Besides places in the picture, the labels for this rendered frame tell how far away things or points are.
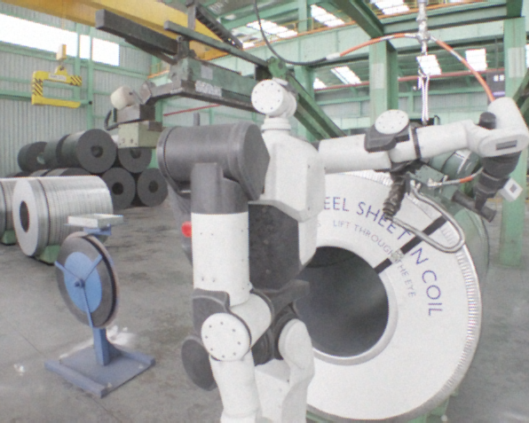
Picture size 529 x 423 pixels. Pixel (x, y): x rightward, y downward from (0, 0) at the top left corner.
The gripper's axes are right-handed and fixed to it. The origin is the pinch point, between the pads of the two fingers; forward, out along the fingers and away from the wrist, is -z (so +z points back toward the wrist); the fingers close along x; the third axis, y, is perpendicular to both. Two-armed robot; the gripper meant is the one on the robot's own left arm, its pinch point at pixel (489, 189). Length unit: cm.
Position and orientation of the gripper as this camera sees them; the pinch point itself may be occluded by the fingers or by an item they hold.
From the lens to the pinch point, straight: 107.0
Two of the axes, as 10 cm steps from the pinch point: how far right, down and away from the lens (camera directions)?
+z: -2.9, -5.7, -7.6
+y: 6.3, 4.9, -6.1
